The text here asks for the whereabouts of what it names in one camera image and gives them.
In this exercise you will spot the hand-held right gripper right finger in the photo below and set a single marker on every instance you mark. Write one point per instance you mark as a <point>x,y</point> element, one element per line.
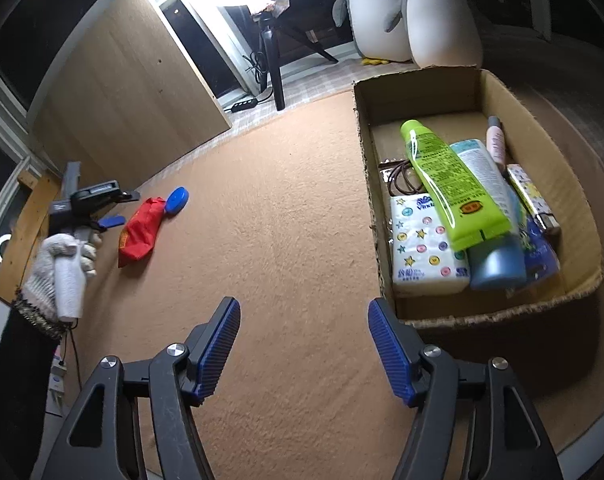
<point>389,350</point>

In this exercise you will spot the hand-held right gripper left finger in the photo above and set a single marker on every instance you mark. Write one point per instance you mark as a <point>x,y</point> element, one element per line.
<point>219,350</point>

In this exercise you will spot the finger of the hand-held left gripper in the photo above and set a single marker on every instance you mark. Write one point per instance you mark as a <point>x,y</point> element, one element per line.
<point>129,195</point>
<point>113,221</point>

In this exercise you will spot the red pouch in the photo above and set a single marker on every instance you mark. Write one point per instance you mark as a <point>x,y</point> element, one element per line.
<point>139,232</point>

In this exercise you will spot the light blue tube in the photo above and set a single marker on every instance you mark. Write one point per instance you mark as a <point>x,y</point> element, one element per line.
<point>496,265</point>

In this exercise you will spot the blue wipes packet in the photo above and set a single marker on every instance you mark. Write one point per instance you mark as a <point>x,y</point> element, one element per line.
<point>540,255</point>

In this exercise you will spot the green tube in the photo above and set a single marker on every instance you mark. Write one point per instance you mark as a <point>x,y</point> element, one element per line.
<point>446,180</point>

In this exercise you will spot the pink bottle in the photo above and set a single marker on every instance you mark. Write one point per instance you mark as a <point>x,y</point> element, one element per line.
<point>496,145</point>

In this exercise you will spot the cardboard box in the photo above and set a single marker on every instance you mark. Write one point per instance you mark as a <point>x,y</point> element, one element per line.
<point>536,125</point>

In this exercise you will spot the person's left forearm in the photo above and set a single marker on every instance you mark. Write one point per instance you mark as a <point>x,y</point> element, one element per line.
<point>17,375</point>

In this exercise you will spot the person's left hand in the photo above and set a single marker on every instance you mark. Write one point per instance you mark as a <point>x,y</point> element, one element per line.
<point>39,280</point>

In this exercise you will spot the blue round lid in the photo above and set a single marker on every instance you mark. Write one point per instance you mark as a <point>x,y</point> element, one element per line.
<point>177,200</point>

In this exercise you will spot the wooden plank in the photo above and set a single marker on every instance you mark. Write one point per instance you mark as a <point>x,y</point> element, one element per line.
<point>29,225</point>

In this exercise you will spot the star print tissue pack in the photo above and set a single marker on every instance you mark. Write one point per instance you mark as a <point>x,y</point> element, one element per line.
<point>421,255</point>

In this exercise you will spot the wooden cabinet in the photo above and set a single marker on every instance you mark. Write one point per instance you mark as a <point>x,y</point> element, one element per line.
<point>127,90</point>

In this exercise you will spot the black inline controller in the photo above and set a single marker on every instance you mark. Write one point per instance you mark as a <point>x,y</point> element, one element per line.
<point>243,105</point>

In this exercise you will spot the white power strip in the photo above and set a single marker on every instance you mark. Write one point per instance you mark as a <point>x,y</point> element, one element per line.
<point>58,385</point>

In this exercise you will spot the white framed dark panel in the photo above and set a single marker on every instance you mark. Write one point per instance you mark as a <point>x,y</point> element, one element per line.
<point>202,45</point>

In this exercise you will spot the black tripod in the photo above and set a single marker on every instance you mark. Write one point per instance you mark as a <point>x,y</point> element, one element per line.
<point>272,60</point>

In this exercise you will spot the small star print packet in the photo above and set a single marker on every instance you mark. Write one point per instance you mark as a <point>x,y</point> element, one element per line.
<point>529,190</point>

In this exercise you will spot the checkered bedsheet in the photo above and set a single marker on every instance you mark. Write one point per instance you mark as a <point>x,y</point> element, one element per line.
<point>322,82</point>

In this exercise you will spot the white mattress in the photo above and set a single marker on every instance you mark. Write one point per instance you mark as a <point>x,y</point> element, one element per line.
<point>596,440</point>

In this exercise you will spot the white penguin plush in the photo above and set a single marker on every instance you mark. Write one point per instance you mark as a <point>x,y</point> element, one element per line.
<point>441,25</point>
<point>371,15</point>

